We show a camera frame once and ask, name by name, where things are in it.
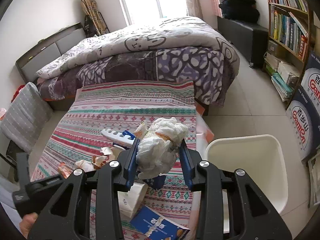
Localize grey padded headboard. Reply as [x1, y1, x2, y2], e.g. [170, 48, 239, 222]
[15, 23, 86, 83]

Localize white cartoon print duvet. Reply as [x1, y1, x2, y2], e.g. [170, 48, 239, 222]
[35, 16, 240, 80]

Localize striped patterned tablecloth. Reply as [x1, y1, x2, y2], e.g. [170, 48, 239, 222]
[31, 81, 196, 227]

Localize upper Ganten water carton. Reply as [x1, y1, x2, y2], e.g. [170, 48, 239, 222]
[301, 51, 320, 103]

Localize wooden bookshelf with books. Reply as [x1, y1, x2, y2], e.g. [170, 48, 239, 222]
[263, 0, 314, 107]

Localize blue biscuit box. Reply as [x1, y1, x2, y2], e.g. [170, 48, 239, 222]
[130, 206, 190, 240]

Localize white plastic bag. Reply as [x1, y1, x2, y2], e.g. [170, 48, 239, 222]
[134, 117, 188, 180]

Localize white plastic trash bin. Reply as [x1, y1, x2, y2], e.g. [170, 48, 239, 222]
[204, 134, 289, 215]

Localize plaid coat on rack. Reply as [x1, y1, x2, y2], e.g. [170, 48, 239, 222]
[80, 0, 110, 36]

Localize pile of dark clothes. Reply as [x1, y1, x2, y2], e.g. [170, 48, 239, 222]
[219, 0, 260, 24]

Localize purple patterned blanket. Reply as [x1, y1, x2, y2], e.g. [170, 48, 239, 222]
[37, 47, 239, 107]

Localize person's left hand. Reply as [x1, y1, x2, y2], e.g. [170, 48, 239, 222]
[19, 212, 39, 239]

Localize orange snack wrapper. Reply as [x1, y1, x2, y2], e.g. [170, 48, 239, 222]
[57, 163, 73, 179]

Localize black storage bench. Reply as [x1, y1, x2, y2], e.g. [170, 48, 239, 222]
[217, 17, 268, 69]

